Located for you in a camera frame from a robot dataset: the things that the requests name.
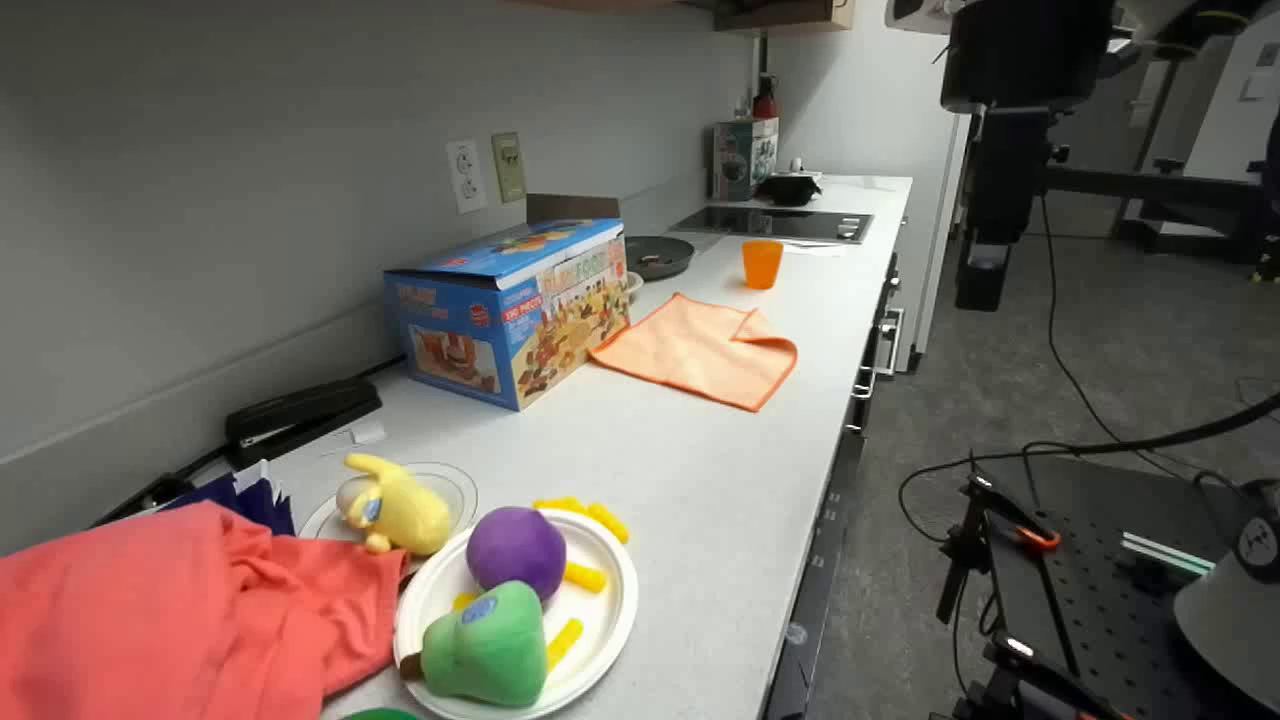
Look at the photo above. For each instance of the orange towel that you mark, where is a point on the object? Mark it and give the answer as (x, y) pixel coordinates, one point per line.
(693, 349)

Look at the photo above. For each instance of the black round pan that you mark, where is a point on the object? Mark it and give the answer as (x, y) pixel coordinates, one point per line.
(657, 255)

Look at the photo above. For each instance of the blue printed cardboard box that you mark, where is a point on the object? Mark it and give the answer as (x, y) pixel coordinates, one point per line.
(505, 320)

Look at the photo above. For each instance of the orange plastic cup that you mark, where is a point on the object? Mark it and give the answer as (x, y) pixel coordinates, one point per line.
(760, 267)

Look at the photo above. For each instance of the yellow plush fry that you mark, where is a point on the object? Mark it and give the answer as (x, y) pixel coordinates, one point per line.
(584, 578)
(600, 516)
(567, 642)

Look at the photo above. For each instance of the dark brown board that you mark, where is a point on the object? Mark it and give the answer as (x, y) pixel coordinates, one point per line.
(573, 208)

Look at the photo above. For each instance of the black glass cooktop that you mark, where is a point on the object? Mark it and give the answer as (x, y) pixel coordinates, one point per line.
(773, 221)

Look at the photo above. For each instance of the black pot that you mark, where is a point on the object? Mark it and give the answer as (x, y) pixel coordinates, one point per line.
(786, 189)

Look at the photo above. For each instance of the purple plush ball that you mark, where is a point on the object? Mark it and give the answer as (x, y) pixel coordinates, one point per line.
(517, 551)

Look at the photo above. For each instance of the silver box appliance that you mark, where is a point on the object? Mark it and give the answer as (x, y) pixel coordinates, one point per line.
(742, 157)

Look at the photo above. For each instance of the dark cabinet front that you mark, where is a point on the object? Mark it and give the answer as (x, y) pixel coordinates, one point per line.
(873, 360)

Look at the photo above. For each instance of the large white plate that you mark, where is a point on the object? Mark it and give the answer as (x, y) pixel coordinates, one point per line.
(600, 625)

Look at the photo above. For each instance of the yellow plush toy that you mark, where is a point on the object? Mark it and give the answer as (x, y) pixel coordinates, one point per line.
(407, 514)

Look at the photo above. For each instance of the dark bottle with red cap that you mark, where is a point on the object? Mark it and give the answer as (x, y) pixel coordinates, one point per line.
(764, 84)

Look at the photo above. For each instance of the green plush pear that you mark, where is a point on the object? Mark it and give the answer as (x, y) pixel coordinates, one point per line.
(489, 651)

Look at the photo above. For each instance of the black stapler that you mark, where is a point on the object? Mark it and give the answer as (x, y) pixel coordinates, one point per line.
(301, 409)

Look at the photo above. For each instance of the wooden upper cabinet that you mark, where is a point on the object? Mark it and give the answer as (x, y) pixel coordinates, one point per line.
(782, 14)

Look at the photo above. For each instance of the black clamp with orange grip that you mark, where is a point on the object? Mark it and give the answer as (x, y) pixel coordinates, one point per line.
(1013, 525)

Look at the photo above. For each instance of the dark blue crumpled item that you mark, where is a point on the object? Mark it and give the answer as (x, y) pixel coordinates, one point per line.
(260, 504)

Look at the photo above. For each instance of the green cup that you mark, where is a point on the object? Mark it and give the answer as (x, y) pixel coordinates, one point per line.
(385, 714)

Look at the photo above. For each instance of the black perforated table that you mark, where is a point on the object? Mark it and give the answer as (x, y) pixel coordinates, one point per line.
(1104, 615)

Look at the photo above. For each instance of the red cloth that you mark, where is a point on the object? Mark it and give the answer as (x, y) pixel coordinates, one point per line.
(161, 615)

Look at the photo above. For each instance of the white exercise machine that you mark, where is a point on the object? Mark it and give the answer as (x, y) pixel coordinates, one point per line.
(1235, 107)

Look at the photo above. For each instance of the grey round base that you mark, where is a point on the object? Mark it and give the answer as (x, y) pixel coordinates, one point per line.
(1235, 635)

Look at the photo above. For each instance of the beige wall switch plate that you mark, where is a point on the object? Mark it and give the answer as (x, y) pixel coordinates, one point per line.
(509, 166)

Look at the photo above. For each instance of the white wall outlet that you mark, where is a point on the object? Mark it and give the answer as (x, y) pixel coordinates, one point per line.
(467, 179)

